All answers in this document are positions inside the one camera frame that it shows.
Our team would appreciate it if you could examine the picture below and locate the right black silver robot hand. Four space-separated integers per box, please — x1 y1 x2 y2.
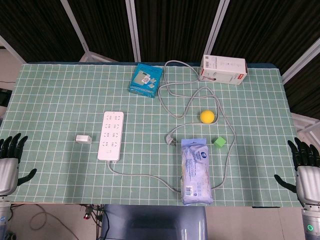
274 137 320 207

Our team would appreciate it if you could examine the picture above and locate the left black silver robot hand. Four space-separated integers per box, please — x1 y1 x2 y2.
0 133 38 197

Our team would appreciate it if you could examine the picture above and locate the small white charger plug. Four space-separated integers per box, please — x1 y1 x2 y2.
75 134 92 145

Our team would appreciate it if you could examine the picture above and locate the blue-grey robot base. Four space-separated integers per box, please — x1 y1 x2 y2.
99 204 208 240

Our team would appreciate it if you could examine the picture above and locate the white power strip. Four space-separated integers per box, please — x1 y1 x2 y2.
97 111 125 164

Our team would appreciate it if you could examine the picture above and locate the black box device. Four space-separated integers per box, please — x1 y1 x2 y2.
0 87 12 107

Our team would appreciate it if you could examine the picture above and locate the green grid table mat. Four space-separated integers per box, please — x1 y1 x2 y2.
0 62 310 208

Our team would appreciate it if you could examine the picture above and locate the green cube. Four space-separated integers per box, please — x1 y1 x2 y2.
212 136 227 150

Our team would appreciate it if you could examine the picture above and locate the blue tissue pack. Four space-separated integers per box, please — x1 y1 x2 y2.
180 137 215 206

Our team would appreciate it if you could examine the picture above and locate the yellow foam ball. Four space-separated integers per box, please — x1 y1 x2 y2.
199 109 216 125

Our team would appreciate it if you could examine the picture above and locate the white desk lamp box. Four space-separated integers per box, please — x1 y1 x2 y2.
199 54 249 86

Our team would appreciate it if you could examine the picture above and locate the blue cardboard box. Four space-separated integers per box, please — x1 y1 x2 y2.
128 63 164 99

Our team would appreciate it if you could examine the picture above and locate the thin grey floor cable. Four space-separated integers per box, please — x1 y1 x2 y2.
29 204 76 240

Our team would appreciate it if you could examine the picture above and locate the dark partition panel white frame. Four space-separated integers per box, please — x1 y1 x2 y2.
68 0 141 63
0 0 90 64
281 37 320 137
207 0 320 83
134 0 230 63

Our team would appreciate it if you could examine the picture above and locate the black cable bundle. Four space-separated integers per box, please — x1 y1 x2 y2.
91 204 111 240

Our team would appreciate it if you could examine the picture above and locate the grey power cable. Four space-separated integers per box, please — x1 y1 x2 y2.
107 59 237 193

